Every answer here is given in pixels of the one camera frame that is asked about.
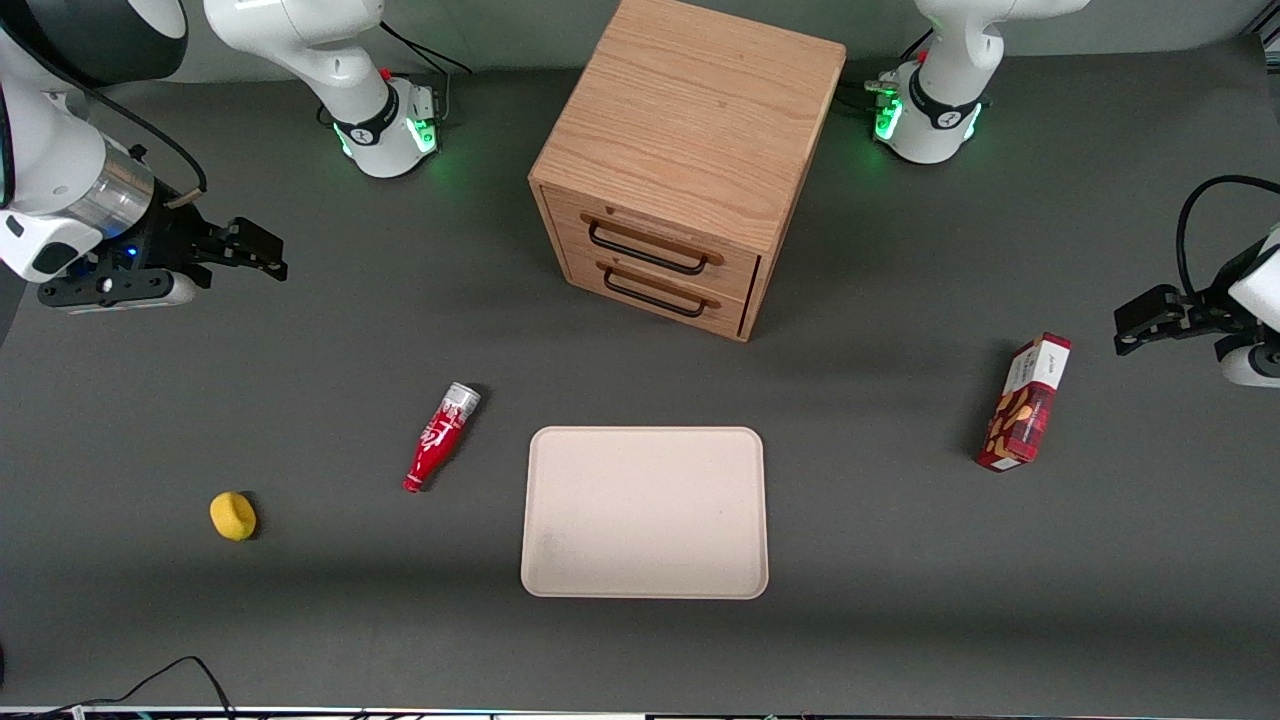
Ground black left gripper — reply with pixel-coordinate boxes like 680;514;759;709
1113;245;1259;358

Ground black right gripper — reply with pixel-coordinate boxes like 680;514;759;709
128;205;290;293

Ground beige plastic tray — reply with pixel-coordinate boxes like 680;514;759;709
520;426;770;601

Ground red snack box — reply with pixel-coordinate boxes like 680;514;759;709
975;332;1073;474

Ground yellow lemon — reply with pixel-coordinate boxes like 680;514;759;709
209;491;258;543

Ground wooden drawer front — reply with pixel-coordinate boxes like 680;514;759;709
558;245;753;342
542;184;763;303

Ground wooden drawer cabinet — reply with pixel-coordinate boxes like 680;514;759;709
528;0;849;344

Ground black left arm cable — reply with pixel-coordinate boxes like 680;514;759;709
1174;174;1280;299

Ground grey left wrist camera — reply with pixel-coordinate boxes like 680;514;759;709
1216;338;1280;390

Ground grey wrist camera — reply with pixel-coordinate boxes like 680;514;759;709
1216;338;1280;390
37;268;198;314

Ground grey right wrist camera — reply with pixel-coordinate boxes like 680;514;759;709
37;268;198;314

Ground black right base cables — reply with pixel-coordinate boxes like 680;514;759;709
378;18;474;79

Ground black base cables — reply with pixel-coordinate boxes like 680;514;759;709
378;18;474;79
838;28;936;113

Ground black left base cables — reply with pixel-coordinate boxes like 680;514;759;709
838;28;936;113

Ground black wood drawer handle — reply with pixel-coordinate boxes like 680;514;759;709
597;256;722;320
581;211;725;277

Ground black table edge cable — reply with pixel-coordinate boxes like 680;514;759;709
0;655;237;720

